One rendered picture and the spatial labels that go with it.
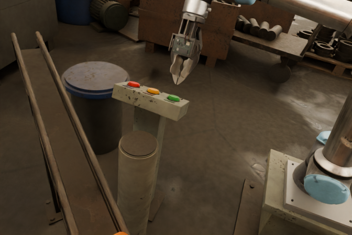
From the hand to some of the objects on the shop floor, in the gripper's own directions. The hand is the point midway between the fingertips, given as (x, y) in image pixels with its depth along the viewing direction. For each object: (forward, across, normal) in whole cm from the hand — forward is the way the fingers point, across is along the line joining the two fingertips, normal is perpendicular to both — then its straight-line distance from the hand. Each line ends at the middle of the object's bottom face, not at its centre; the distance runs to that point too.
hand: (178, 80), depth 81 cm
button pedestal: (+63, -7, +20) cm, 67 cm away
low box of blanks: (-3, -54, +204) cm, 211 cm away
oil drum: (-2, -199, +204) cm, 285 cm away
